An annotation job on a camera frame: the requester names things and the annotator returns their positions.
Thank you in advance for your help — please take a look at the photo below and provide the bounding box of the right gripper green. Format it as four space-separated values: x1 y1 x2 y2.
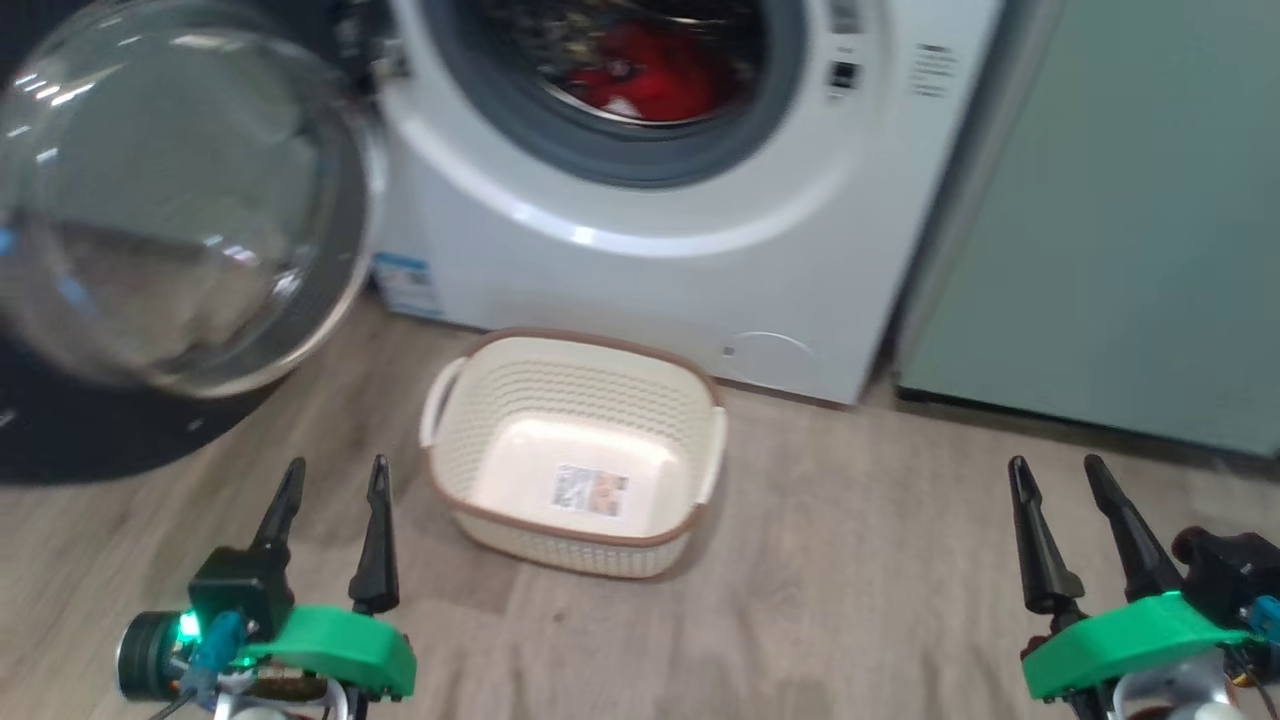
1008 455 1251 699

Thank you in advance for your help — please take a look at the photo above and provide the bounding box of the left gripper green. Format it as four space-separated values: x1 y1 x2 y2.
240 455 417 699

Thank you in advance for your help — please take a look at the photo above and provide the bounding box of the washing machine glass door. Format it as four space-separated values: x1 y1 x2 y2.
0 0 386 488

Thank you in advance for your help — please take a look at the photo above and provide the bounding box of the red jersey garment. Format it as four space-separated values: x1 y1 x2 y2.
565 25 721 121

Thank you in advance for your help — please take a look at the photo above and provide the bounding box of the grey-green cabinet panel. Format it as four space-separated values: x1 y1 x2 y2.
895 0 1280 456

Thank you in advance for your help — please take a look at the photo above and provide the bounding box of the white front-load washing machine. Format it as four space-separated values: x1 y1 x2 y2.
370 0 1006 406

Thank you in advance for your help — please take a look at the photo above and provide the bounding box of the blue energy label sticker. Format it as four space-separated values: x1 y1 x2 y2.
372 252 443 321

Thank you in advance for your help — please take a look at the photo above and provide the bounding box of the basket product sticker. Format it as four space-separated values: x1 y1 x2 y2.
551 464 629 518

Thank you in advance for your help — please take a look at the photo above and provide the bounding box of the cream perforated laundry basket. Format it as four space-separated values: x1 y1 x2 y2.
420 328 728 579

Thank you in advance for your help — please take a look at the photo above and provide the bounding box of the round filter cover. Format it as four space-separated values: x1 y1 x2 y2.
725 331 816 386

